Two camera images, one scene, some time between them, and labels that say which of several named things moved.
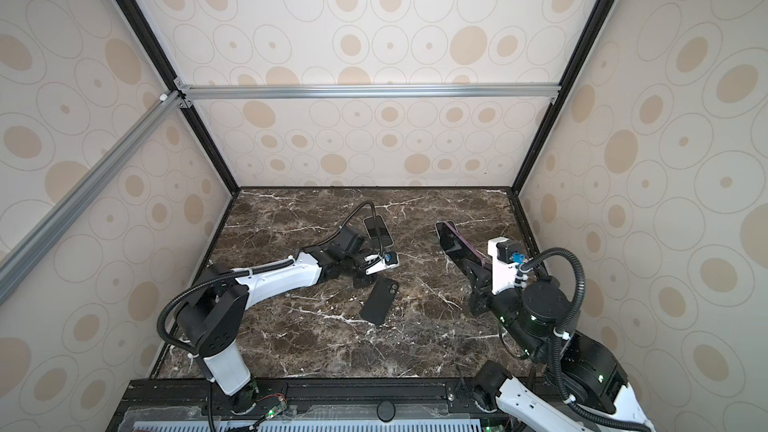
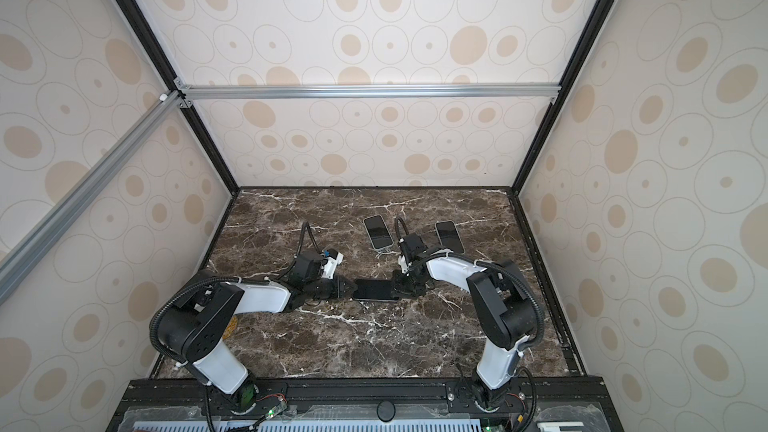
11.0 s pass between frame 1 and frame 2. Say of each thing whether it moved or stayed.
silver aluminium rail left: stayed
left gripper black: moved
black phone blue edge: stayed
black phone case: moved
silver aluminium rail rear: stayed
